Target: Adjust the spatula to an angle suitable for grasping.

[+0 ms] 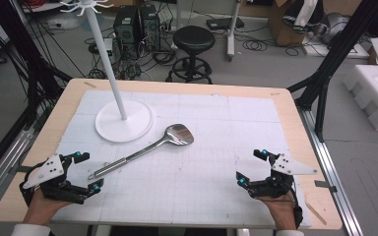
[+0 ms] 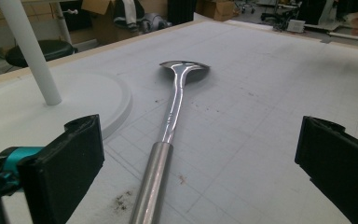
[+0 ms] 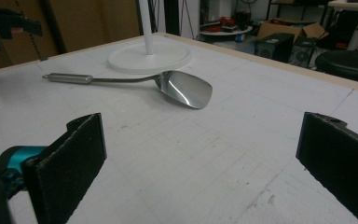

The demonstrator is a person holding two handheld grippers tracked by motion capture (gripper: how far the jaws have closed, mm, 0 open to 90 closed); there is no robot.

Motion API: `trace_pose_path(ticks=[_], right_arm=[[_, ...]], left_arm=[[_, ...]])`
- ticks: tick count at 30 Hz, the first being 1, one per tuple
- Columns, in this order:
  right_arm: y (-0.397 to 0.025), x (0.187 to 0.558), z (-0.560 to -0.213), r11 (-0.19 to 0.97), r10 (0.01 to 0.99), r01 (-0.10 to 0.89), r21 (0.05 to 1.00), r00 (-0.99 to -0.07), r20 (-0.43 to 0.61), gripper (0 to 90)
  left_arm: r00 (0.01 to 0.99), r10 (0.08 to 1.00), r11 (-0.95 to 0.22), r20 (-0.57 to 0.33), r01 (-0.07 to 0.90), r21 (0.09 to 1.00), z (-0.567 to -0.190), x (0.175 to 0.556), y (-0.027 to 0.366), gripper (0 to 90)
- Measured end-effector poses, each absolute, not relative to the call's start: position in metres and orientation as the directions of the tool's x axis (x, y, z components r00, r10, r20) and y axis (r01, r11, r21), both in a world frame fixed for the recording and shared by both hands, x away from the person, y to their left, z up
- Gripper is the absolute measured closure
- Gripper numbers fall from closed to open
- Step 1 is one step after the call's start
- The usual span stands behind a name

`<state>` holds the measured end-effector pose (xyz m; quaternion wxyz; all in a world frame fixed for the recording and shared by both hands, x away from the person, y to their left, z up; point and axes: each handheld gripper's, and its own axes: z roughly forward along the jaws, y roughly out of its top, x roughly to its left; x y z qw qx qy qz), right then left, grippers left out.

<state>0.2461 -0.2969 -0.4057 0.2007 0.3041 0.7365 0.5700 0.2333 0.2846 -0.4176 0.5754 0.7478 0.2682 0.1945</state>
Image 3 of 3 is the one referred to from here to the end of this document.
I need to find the open cardboard box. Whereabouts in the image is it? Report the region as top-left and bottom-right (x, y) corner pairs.
(256, 19), (329, 41)

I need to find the metal spatula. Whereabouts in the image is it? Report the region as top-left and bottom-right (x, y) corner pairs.
(41, 70), (213, 110)

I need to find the white hook stand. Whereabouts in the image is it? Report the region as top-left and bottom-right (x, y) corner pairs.
(107, 0), (193, 76)

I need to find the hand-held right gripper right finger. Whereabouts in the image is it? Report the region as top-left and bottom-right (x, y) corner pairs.
(296, 111), (358, 224)

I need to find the round white table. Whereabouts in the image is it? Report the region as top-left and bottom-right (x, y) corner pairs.
(200, 25), (254, 37)

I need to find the red object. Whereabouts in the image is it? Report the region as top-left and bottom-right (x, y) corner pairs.
(219, 16), (236, 28)

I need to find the white grid mat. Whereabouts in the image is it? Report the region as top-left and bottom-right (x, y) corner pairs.
(0, 33), (358, 224)

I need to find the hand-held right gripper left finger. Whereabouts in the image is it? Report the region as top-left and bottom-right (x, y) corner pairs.
(21, 112), (108, 224)

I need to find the black computer tower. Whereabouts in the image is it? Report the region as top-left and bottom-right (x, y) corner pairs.
(288, 36), (317, 68)
(255, 32), (296, 63)

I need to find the black round stool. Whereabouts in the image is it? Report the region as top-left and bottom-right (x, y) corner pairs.
(315, 49), (358, 86)

